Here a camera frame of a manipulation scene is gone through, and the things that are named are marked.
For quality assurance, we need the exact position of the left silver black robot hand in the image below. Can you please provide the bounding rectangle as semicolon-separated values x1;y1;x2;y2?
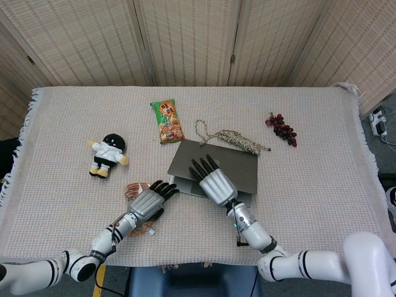
126;180;180;228

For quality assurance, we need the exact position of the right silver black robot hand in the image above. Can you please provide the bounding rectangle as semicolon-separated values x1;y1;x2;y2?
187;155;238;208

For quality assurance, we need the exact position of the silver laptop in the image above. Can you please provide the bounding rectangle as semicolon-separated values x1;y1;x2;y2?
167;139;259;208

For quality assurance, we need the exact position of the beige woven tablecloth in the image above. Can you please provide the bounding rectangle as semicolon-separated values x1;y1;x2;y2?
0;80;396;269

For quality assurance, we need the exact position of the woven folding screen panel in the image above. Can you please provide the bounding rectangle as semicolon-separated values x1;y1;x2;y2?
133;0;245;87
0;18;59;140
290;0;396;115
228;0;329;87
0;0;154;87

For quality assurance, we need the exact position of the black white plush doll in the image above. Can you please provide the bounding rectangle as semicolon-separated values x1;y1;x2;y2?
87;133;129;179

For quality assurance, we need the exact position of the green snack bag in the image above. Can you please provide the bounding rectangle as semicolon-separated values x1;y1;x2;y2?
150;98;186;145

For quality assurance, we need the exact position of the dark red grape bunch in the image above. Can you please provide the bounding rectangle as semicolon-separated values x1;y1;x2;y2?
264;112;298;148

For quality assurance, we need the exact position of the black bag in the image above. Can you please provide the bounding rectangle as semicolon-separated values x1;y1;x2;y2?
0;138;21;181

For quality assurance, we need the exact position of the white power strip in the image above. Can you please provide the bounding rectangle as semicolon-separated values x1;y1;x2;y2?
368;106;389;136

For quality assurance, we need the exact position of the black white sneaker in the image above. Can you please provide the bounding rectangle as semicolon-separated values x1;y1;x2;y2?
385;186;396;233

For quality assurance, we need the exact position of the coiled braided rope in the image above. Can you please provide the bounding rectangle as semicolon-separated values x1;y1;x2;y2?
194;119;273;155

